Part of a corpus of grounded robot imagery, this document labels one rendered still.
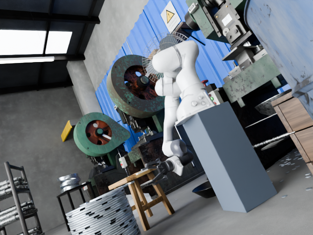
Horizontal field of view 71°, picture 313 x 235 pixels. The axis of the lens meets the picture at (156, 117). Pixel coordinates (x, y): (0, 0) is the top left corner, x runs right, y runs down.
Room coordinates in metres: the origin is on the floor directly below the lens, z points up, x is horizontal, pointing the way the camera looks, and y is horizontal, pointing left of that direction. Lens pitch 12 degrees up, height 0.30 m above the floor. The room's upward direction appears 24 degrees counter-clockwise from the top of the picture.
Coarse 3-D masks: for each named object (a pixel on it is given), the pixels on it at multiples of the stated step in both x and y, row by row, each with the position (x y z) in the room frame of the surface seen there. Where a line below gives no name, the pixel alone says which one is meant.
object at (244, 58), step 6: (234, 48) 1.32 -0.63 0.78; (240, 48) 1.34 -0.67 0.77; (246, 48) 1.39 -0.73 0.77; (252, 48) 1.44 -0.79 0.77; (228, 54) 1.36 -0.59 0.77; (234, 54) 1.39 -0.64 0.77; (240, 54) 1.42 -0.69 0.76; (246, 54) 1.40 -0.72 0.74; (252, 54) 1.42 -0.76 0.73; (222, 60) 1.40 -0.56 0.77; (228, 60) 1.46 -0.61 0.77; (240, 60) 1.44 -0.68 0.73; (246, 60) 1.41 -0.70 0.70; (252, 60) 1.40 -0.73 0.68; (240, 66) 1.46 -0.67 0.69; (246, 66) 1.43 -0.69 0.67
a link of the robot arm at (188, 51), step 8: (192, 40) 1.05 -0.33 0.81; (176, 48) 1.02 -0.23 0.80; (184, 48) 1.02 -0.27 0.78; (192, 48) 1.03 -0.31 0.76; (184, 56) 1.03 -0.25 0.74; (192, 56) 1.04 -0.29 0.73; (184, 64) 1.03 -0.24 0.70; (192, 64) 1.04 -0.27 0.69; (184, 72) 1.02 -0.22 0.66; (192, 72) 1.03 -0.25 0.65; (176, 80) 1.07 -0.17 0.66; (184, 80) 1.03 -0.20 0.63; (192, 80) 1.02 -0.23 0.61; (184, 88) 1.04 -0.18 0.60
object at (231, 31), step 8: (224, 8) 1.47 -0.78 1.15; (216, 16) 1.52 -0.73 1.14; (224, 16) 1.49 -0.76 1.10; (232, 16) 1.45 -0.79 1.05; (224, 24) 1.51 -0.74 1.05; (232, 24) 1.47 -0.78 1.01; (240, 24) 1.44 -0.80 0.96; (224, 32) 1.53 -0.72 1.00; (232, 32) 1.47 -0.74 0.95; (240, 32) 1.43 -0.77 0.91; (232, 40) 1.49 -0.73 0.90
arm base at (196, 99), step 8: (192, 88) 1.01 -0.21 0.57; (200, 88) 1.02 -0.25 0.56; (184, 96) 1.03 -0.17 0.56; (192, 96) 1.01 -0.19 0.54; (200, 96) 1.00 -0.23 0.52; (208, 96) 1.02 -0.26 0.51; (184, 104) 0.99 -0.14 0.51; (192, 104) 0.99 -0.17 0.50; (200, 104) 1.00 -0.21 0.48; (208, 104) 0.99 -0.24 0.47; (184, 112) 0.99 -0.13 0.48; (192, 112) 0.99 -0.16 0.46; (184, 120) 1.03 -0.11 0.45
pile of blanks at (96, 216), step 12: (120, 192) 1.07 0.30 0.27; (96, 204) 0.98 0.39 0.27; (108, 204) 1.00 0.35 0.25; (120, 204) 1.05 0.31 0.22; (72, 216) 0.99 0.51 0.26; (84, 216) 1.09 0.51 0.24; (96, 216) 1.02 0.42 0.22; (108, 216) 1.00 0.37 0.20; (120, 216) 1.03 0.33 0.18; (132, 216) 1.10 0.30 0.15; (72, 228) 1.01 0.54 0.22; (84, 228) 0.97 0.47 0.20; (96, 228) 0.97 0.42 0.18; (108, 228) 0.99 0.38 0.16; (120, 228) 1.01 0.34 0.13; (132, 228) 1.07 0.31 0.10
